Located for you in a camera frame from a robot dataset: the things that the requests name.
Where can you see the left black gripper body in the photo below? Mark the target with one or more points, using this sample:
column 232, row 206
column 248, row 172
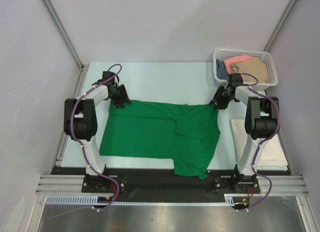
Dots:
column 120, row 96

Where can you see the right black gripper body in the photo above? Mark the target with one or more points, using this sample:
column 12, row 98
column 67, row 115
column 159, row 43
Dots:
column 220, row 98

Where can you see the white cable duct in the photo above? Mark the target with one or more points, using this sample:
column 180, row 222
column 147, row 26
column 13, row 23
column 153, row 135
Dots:
column 103, row 200

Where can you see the blue t shirt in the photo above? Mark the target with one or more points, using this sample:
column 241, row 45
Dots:
column 221, row 70

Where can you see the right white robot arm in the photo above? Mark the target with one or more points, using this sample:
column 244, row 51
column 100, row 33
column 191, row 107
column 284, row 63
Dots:
column 261, row 124

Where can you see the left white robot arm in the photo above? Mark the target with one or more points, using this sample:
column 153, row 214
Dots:
column 80, row 121

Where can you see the green t shirt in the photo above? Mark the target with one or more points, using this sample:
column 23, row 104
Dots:
column 186, row 134

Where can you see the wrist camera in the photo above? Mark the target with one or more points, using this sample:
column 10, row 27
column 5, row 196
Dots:
column 110, row 77
column 235, row 80

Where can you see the pink t shirt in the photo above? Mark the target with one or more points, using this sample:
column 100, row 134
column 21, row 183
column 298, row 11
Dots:
column 237, row 59

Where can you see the white plastic basket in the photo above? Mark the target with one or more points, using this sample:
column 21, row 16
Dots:
column 223, row 54

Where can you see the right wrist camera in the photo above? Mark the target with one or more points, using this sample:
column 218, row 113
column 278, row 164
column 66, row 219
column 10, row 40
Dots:
column 235, row 80

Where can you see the beige t shirt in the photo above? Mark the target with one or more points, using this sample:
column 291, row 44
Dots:
column 254, row 67

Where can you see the folded white t shirt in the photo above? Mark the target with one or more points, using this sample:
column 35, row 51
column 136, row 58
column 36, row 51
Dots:
column 272, row 157

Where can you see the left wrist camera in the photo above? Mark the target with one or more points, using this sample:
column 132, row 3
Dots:
column 110, row 77

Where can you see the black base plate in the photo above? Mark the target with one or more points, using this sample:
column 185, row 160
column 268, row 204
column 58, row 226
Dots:
column 162, row 184

